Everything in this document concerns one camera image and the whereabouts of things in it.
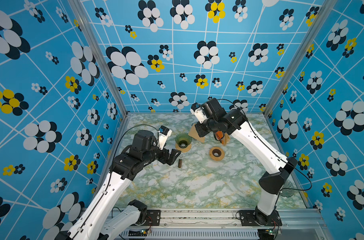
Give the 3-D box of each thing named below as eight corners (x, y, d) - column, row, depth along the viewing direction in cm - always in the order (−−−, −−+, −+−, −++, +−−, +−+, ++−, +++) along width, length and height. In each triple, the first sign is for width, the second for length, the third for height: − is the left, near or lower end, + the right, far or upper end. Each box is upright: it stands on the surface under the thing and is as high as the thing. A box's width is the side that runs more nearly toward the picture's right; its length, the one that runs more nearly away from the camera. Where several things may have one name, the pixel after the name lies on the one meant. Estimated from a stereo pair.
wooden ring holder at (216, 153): (209, 160, 96) (210, 159, 94) (208, 148, 102) (209, 146, 100) (224, 160, 96) (225, 159, 94) (222, 148, 102) (223, 146, 100)
